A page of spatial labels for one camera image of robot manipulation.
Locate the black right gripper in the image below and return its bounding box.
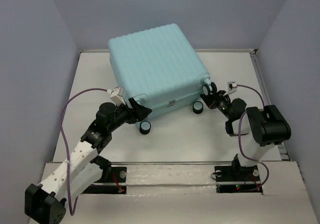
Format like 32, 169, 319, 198
199, 90, 233, 120

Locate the light blue hard suitcase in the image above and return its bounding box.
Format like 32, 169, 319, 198
108, 24, 216, 134

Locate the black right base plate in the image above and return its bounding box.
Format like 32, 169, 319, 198
211, 165, 263, 193

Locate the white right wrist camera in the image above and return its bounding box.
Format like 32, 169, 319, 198
224, 81, 238, 96

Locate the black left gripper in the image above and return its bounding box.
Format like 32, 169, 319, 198
108, 97, 152, 132

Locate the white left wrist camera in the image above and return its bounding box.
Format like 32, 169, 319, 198
106, 86, 125, 106

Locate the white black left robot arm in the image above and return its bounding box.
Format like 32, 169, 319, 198
24, 98, 152, 223

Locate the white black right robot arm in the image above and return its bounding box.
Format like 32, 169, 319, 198
200, 91, 291, 180

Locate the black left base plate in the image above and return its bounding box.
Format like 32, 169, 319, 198
82, 166, 127, 194

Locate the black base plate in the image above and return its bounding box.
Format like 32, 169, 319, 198
211, 165, 263, 193
82, 166, 127, 194

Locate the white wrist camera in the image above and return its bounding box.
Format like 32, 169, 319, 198
224, 81, 238, 96
106, 86, 125, 106

